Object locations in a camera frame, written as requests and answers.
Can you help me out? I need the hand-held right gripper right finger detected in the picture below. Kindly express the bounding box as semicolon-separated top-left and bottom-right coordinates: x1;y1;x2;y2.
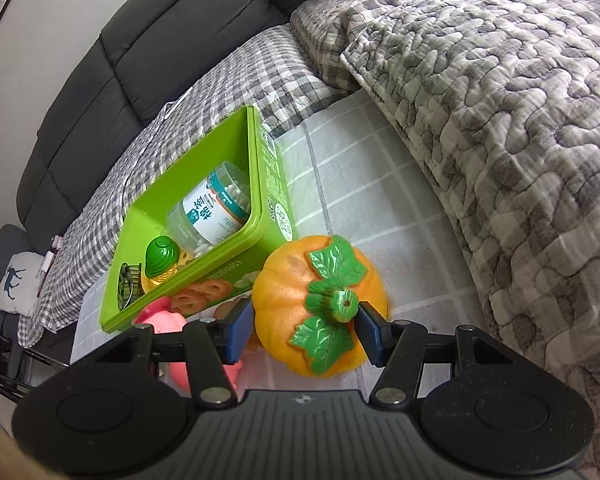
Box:
357;301;523;408

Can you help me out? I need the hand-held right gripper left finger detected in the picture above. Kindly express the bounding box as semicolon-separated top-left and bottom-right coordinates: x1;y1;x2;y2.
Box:
80;302;256;408

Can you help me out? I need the orange toy pumpkin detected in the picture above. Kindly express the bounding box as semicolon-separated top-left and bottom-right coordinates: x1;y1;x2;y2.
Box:
251;234;388;377

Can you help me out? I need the toy corn cob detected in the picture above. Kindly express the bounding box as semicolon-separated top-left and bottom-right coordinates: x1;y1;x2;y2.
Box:
142;236;188;291

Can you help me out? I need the dark green ribbed toy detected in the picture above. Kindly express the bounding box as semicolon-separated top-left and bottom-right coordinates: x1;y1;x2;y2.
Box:
116;261;145;308

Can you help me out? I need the clear cotton swab jar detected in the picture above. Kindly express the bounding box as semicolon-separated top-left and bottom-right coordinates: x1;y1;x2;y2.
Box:
167;161;252;256

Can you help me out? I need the green plastic box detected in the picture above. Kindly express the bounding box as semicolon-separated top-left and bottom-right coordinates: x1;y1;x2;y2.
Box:
99;105;298;333

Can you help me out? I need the pink toy figure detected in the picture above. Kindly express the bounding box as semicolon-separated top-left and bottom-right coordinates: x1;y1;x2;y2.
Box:
132;296;246;393

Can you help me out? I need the white deer print pillow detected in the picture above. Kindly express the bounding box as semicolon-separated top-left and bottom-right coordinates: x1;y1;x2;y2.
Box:
0;252;43;316

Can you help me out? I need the grey patterned quilt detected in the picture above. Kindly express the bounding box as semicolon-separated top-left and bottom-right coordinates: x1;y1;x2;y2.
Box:
340;0;600;431

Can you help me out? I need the dark chair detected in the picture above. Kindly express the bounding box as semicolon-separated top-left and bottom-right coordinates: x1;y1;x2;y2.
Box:
0;224;33;281

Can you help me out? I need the dark grey sofa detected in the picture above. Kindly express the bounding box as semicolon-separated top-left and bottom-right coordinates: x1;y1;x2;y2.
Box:
17;0;321;231

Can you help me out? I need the black metal frame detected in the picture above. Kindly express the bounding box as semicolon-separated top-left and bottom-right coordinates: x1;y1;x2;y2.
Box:
0;305;76;401

